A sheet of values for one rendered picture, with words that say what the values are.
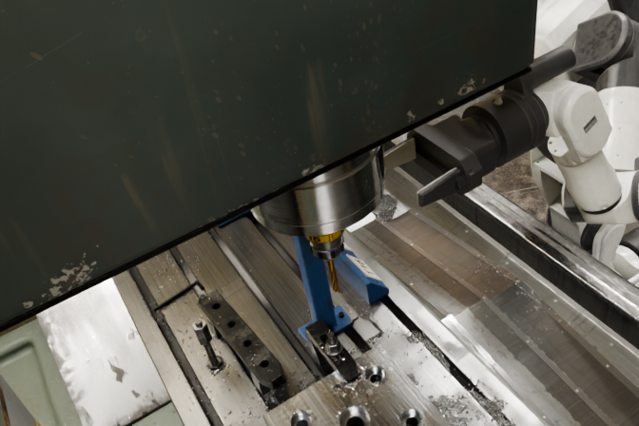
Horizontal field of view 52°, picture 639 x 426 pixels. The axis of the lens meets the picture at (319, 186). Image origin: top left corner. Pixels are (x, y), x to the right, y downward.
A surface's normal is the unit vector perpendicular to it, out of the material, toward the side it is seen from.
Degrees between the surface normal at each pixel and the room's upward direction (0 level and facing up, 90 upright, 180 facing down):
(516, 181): 0
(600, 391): 8
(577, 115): 80
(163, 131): 90
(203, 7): 90
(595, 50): 57
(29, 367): 0
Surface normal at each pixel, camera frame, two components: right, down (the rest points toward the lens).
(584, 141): 0.48, 0.33
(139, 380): 0.07, -0.51
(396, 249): -0.21, -0.83
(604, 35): -0.89, -0.24
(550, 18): -0.47, -0.55
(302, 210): -0.07, 0.63
